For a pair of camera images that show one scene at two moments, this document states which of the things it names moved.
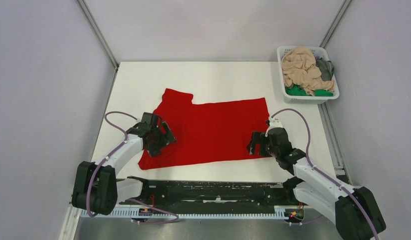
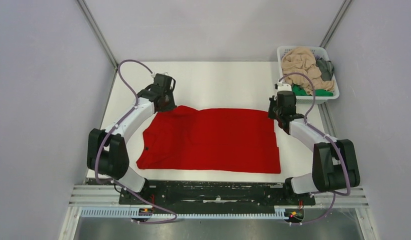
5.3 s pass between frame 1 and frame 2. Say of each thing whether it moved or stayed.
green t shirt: stayed
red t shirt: moved
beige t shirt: stayed
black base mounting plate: stayed
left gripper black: moved
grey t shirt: stayed
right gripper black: moved
